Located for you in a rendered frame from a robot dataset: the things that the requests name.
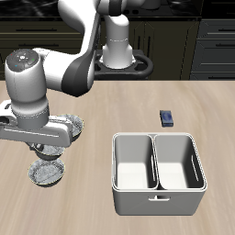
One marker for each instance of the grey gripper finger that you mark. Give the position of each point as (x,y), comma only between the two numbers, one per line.
(34,146)

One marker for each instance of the grey drawer cabinet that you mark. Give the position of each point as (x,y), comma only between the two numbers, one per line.
(215,49)

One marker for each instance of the medium grey speckled bowl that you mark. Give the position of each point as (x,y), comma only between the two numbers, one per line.
(46,172)

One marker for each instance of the small dark blue box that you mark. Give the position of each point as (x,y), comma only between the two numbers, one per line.
(166,118)

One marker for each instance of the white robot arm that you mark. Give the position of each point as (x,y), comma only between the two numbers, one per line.
(29,82)

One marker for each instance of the white two-bin basket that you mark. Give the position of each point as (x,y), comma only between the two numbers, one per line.
(159,199)

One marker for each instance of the black kitchen countertop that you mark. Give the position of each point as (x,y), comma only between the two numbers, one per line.
(189,9)

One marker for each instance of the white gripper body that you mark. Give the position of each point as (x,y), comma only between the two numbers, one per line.
(46,134)

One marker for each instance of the dark kitchen cupboards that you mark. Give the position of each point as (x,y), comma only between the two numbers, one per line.
(165,46)

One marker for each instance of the large grey speckled bowl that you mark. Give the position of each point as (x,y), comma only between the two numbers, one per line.
(77,124)

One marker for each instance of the small grey speckled bowl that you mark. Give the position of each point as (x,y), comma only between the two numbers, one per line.
(52,152)

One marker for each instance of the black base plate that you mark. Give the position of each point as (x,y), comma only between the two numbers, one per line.
(143,65)

